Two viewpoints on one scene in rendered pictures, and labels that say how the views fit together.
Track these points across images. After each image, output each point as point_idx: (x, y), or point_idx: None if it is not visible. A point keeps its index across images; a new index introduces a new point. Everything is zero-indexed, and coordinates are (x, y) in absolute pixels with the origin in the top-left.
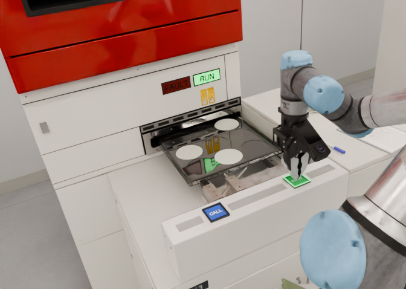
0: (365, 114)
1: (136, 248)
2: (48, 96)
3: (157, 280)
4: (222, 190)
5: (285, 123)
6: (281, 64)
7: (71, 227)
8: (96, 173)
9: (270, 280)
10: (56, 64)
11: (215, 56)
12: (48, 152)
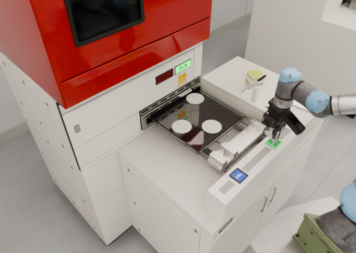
0: (335, 109)
1: (169, 204)
2: (81, 104)
3: (206, 225)
4: (219, 153)
5: (273, 110)
6: (282, 79)
7: (91, 195)
8: (109, 152)
9: (255, 204)
10: (94, 80)
11: (188, 50)
12: (79, 146)
